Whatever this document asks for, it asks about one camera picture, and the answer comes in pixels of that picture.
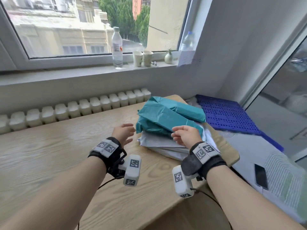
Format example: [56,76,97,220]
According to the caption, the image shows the small white vase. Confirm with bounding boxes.
[164,49,174,65]

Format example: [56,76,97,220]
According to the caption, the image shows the white mailer parcel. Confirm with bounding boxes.
[145,146,192,162]

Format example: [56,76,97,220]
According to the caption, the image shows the person's left forearm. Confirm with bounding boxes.
[0,155,107,230]

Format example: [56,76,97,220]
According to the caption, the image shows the large clear plastic bottle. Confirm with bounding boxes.
[179,31,196,52]

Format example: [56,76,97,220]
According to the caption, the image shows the black wrist strap white markers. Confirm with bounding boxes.
[88,137,128,179]
[181,142,228,181]

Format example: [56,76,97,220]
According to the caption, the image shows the thin black camera cable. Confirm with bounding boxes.
[76,176,125,230]
[191,188,233,230]

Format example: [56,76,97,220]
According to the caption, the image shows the grey framed glass door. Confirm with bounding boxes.
[240,19,307,163]

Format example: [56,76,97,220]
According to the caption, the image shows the white wrist camera with markers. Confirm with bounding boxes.
[119,154,142,187]
[172,165,198,199]

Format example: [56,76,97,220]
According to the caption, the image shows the clear plastic bottle red label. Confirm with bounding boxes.
[111,27,123,69]

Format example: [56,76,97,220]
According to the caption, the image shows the blue perforated plastic panel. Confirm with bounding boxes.
[195,94,285,152]

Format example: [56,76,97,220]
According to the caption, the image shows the white radiator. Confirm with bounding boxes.
[0,88,152,135]

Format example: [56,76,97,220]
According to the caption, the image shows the white crumpled cloth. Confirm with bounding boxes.
[186,97,200,108]

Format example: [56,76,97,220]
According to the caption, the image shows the person's left hand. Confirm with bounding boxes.
[111,123,136,148]

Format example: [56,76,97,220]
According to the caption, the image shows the wooden table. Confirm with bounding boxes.
[0,94,240,230]

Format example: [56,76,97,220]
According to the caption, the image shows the person's right hand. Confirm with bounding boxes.
[171,125,203,149]

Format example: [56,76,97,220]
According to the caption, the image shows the beige window cover sheet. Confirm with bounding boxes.
[146,0,190,52]

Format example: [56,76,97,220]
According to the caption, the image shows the black smartphone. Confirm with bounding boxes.
[254,163,269,190]

